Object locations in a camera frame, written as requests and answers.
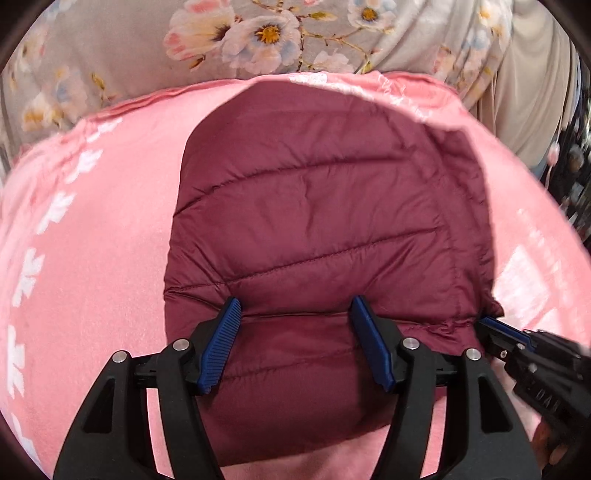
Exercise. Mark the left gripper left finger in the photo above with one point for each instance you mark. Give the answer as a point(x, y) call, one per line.
point(109, 437)

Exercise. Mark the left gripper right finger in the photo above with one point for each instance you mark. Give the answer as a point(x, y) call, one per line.
point(483, 435)

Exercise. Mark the maroon quilted puffer jacket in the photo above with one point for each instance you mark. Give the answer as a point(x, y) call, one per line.
point(294, 200)

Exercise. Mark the person's right hand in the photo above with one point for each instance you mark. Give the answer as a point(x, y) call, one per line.
point(546, 450)

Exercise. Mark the pink printed blanket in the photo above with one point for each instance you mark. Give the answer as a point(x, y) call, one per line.
point(85, 223)

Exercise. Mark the beige cloth at right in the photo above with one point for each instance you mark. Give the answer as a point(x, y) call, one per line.
point(531, 98)

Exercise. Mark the grey floral bedsheet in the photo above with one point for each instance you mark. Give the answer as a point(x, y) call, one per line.
point(80, 57)

